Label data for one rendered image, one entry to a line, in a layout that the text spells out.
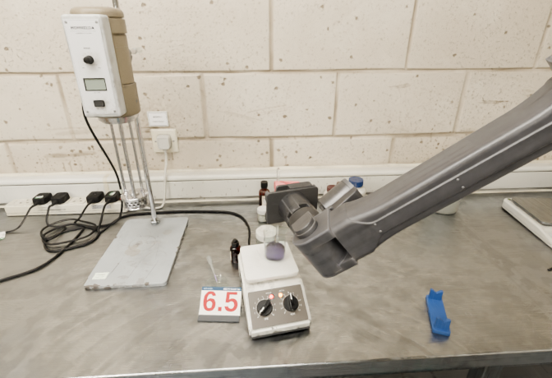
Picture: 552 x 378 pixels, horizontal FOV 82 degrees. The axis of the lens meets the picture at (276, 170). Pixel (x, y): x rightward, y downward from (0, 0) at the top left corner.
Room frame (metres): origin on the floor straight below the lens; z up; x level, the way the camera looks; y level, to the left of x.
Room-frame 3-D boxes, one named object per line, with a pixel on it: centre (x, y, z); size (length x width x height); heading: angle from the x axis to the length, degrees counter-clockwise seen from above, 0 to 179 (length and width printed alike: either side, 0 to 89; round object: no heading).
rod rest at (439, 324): (0.51, -0.35, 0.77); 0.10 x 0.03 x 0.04; 164
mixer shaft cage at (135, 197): (0.75, 0.38, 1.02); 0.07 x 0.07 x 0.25
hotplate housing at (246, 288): (0.57, 0.01, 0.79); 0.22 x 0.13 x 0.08; 12
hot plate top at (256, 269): (0.59, 0.02, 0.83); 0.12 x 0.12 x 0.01; 12
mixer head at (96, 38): (0.73, 0.38, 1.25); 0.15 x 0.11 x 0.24; 4
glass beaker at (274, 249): (0.60, 0.00, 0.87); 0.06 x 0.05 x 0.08; 112
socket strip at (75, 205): (0.95, 0.71, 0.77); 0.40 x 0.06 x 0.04; 94
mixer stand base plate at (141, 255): (0.74, 0.38, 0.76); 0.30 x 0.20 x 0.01; 4
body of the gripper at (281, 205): (0.50, -0.04, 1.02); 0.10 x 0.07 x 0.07; 108
